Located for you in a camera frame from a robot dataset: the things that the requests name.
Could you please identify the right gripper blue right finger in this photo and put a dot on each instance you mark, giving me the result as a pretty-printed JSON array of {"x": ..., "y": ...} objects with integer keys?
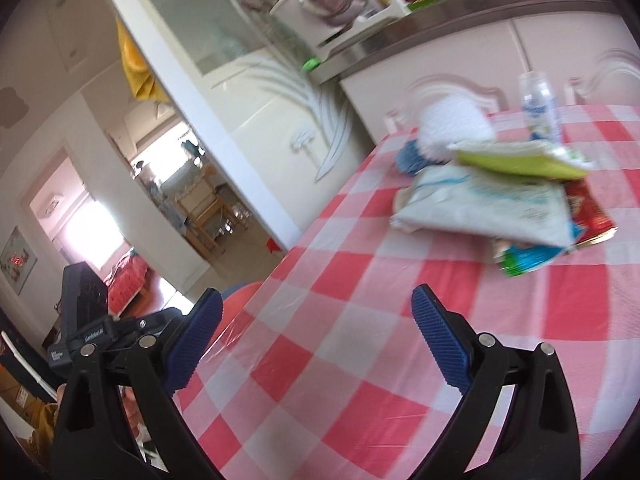
[{"x": 539, "y": 438}]

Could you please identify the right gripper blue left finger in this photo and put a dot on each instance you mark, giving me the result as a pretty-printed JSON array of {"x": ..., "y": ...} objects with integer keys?
[{"x": 117, "y": 419}]

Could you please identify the blue green snack wrapper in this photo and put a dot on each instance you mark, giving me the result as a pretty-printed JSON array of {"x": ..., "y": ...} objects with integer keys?
[{"x": 518, "y": 259}]

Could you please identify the red snack wrapper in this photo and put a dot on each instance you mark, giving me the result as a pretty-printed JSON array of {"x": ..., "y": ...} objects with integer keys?
[{"x": 594, "y": 225}]

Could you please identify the white wet wipes pack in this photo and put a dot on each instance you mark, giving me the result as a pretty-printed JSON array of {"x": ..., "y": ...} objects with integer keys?
[{"x": 468, "y": 200}]

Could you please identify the green striped white sponge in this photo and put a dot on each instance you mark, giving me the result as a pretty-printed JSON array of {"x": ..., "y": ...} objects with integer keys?
[{"x": 537, "y": 158}]

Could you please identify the blue mesh cloth bundle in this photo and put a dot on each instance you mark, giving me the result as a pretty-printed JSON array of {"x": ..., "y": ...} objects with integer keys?
[{"x": 409, "y": 160}]

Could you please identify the white foam fruit net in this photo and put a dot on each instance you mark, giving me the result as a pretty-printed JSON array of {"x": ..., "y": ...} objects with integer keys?
[{"x": 453, "y": 119}]

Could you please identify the small white yogurt bottle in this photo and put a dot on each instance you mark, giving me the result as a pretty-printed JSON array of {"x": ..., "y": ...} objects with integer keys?
[{"x": 539, "y": 107}]

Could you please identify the orange plastic trash bucket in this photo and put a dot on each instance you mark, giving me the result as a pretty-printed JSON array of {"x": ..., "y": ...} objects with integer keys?
[{"x": 234, "y": 318}]

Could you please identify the white kitchen cabinets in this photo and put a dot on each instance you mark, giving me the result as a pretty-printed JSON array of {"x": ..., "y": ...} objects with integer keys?
[{"x": 588, "y": 58}]

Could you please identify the wooden chair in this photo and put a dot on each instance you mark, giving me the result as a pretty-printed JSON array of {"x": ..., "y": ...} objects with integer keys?
[{"x": 208, "y": 217}]

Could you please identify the yellow hanging cloth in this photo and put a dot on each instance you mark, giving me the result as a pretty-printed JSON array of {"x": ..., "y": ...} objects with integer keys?
[{"x": 142, "y": 83}]

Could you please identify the frosted glass sliding door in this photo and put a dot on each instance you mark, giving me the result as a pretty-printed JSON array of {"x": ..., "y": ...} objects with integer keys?
[{"x": 238, "y": 78}]

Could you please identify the green small lid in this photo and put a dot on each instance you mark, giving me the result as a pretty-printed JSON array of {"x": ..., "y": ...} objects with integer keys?
[{"x": 311, "y": 64}]

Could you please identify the white dish rack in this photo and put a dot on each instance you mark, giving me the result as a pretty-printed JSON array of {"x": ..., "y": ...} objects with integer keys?
[{"x": 327, "y": 26}]

